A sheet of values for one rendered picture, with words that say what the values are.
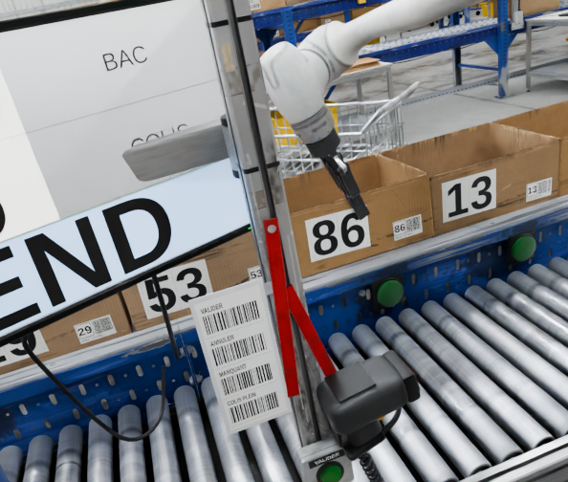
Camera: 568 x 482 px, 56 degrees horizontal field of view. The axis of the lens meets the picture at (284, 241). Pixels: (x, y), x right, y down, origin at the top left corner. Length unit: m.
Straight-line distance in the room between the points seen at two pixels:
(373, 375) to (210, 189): 0.30
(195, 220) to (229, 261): 0.59
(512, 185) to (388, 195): 0.36
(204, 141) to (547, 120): 1.47
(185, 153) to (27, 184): 0.17
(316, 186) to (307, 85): 0.48
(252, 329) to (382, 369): 0.17
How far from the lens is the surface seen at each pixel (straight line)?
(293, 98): 1.15
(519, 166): 1.55
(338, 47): 1.24
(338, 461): 0.77
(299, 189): 1.56
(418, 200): 1.39
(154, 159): 0.64
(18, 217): 0.61
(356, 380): 0.68
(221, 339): 0.63
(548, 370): 1.24
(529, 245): 1.55
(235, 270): 1.27
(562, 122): 2.01
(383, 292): 1.35
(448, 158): 1.77
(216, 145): 0.65
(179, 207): 0.66
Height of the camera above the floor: 1.53
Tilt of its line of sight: 25 degrees down
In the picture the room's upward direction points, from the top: 11 degrees counter-clockwise
